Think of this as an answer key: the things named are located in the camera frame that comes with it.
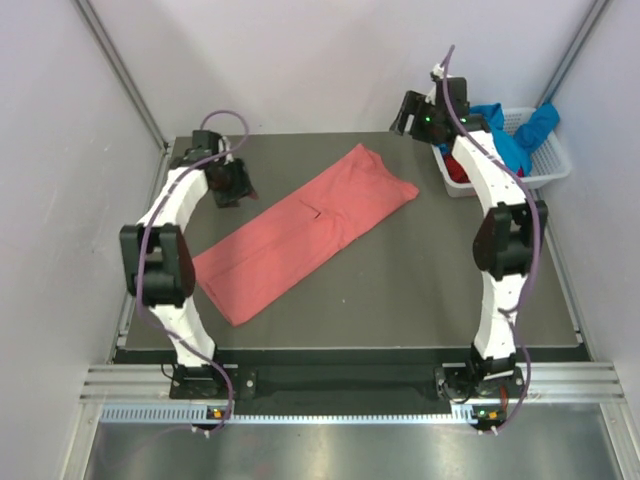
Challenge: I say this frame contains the white plastic basket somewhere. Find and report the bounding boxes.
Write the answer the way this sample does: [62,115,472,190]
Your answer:
[430,105,573,199]

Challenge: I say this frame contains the pink t shirt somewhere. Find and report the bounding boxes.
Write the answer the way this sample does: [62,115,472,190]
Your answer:
[194,144,419,326]

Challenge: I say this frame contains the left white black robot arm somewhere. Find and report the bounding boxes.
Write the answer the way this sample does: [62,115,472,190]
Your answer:
[119,128,256,398]

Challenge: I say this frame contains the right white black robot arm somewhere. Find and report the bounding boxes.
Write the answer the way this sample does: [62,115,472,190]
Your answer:
[390,68,548,402]

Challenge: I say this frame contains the red t shirt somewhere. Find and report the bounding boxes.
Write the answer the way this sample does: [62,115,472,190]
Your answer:
[443,154,469,184]

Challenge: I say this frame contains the blue t shirt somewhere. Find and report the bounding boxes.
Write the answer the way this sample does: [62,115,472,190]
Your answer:
[439,101,561,177]

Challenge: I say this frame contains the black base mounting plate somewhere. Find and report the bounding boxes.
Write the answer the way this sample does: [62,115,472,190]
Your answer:
[170,349,524,415]

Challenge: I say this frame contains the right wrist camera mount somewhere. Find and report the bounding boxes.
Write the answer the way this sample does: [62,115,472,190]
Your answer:
[425,63,445,105]

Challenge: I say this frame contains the left aluminium corner post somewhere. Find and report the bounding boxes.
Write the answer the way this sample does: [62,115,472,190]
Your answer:
[69,0,174,151]

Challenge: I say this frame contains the aluminium corner post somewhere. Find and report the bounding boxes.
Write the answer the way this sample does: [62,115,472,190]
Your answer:
[536,0,613,106]
[69,0,174,151]

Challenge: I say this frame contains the right aluminium corner post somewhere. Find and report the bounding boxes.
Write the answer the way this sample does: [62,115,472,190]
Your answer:
[536,0,613,106]

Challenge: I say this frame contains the slotted cable duct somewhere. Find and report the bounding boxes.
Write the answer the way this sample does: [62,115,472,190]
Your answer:
[100,404,498,426]

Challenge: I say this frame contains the aluminium frame rail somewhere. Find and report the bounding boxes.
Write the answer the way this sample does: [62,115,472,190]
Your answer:
[80,362,625,404]

